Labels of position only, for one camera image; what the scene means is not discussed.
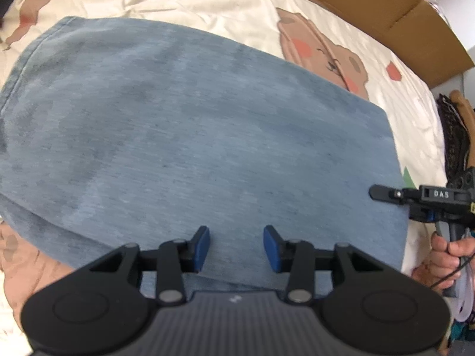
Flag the cream bear print blanket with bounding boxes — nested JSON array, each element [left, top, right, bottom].
[[0, 0, 451, 356]]

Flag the flattened cardboard sheet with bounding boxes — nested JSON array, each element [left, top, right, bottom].
[[223, 0, 474, 90]]

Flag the light blue denim pants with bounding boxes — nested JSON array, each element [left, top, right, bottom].
[[0, 15, 407, 301]]

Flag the dark patterned cloth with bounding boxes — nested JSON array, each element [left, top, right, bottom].
[[437, 94, 472, 186]]

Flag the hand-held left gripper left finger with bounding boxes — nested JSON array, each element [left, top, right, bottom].
[[89, 225, 211, 303]]

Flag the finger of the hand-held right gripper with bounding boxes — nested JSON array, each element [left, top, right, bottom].
[[369, 184, 422, 205]]

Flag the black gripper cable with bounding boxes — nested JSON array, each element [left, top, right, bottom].
[[430, 252, 475, 290]]

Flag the person's right hand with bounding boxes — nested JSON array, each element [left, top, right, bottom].
[[411, 234, 475, 290]]

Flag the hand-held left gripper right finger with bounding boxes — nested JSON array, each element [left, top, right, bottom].
[[263, 225, 387, 303]]

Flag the teal printed bag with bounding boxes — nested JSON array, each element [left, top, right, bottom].
[[451, 319, 475, 342]]

